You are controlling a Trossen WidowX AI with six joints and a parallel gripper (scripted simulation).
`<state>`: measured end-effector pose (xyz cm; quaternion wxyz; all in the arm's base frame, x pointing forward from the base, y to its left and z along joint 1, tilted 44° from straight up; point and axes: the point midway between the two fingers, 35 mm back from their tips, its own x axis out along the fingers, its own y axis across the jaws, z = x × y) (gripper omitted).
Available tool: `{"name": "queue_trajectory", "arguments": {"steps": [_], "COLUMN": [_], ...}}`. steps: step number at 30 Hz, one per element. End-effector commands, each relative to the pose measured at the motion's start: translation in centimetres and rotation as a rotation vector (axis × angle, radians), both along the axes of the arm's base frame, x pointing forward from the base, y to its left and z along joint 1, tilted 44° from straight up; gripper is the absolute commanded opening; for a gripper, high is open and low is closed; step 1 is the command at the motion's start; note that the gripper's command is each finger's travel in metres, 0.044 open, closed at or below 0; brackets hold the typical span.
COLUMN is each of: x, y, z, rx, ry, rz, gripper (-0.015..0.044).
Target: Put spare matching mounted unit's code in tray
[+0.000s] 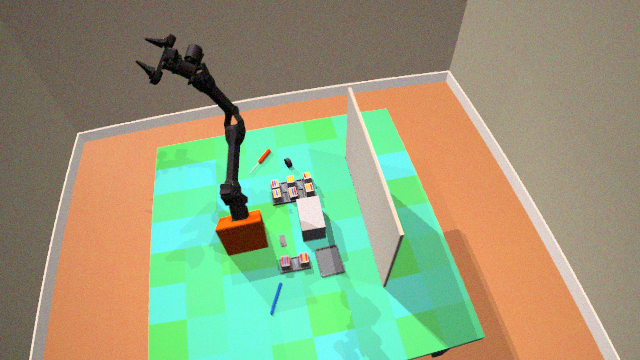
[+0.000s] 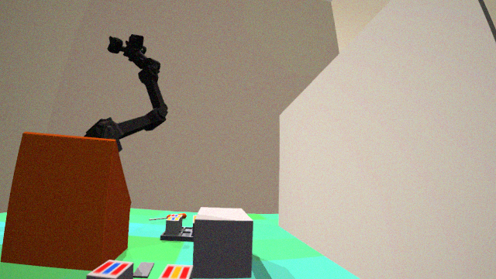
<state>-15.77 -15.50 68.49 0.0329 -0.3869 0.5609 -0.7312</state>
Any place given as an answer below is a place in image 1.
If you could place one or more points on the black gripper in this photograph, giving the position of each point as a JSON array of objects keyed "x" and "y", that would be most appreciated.
[{"x": 155, "y": 76}]

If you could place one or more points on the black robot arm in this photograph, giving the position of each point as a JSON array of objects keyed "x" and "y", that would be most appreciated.
[{"x": 230, "y": 192}]

